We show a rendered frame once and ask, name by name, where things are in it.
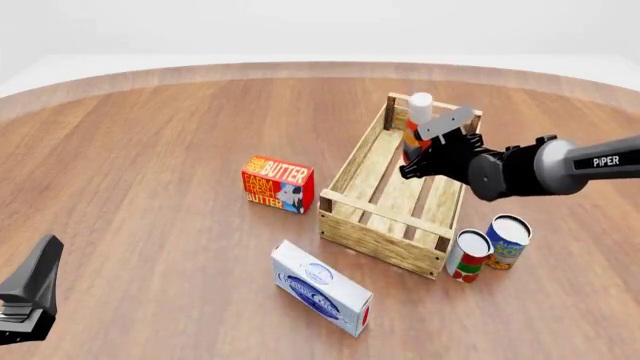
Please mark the white blue cream cheese box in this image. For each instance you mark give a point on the white blue cream cheese box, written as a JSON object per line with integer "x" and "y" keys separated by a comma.
{"x": 315, "y": 285}

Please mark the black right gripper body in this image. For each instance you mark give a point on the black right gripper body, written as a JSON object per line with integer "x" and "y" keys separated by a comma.
{"x": 457, "y": 157}

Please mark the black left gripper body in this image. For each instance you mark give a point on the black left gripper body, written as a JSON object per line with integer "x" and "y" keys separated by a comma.
{"x": 22, "y": 322}

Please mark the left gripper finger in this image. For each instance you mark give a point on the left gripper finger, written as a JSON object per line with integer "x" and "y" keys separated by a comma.
{"x": 42, "y": 270}

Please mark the blue soup tin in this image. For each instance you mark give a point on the blue soup tin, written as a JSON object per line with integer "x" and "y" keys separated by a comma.
{"x": 507, "y": 245}

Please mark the red ketchup bottle white cap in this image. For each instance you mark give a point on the red ketchup bottle white cap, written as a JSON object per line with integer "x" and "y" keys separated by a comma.
{"x": 419, "y": 105}

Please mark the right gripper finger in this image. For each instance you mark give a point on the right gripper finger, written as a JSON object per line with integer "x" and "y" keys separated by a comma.
{"x": 421, "y": 167}

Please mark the red butter box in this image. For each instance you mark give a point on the red butter box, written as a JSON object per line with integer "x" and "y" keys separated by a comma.
{"x": 276, "y": 185}

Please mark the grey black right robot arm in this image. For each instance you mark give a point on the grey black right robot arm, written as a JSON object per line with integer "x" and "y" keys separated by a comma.
{"x": 550, "y": 165}

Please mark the wooden slat tray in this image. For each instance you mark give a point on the wooden slat tray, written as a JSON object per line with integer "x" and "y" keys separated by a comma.
{"x": 380, "y": 240}

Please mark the tomato print tin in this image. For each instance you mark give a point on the tomato print tin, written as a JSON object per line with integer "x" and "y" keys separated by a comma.
{"x": 467, "y": 260}

